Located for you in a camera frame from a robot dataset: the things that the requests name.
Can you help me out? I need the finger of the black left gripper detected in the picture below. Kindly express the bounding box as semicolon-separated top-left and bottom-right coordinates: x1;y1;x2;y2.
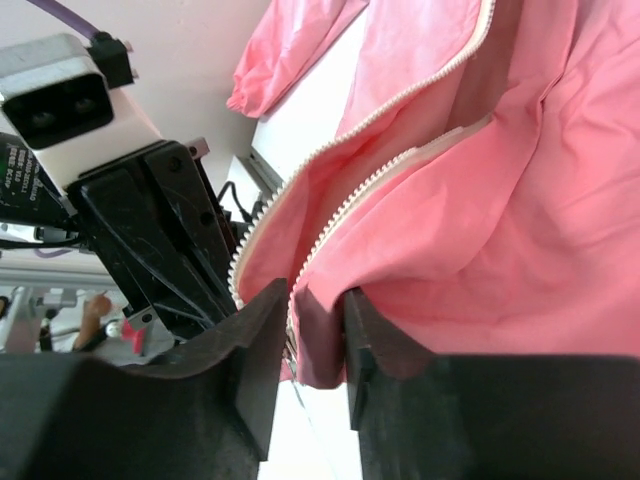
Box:
144;141;236;318

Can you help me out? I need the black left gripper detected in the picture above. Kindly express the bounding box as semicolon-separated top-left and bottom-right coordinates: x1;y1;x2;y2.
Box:
1;133;220;340

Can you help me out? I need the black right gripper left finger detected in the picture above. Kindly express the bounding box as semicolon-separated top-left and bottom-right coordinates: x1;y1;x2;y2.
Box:
1;279;287;479

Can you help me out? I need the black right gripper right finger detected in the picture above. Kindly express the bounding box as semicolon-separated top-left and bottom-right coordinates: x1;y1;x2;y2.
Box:
344;289;639;479

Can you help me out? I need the pink hooded zip jacket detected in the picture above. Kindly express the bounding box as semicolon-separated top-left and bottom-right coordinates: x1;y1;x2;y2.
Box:
230;1;639;388

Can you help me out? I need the aluminium left side rail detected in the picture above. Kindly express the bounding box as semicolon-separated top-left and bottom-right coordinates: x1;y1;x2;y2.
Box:
238;150;284;199

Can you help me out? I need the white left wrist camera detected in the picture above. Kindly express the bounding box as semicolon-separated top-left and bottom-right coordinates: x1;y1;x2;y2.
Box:
1;32;162;192

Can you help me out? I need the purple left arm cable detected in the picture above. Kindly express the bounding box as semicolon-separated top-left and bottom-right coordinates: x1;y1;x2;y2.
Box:
24;0;101;41

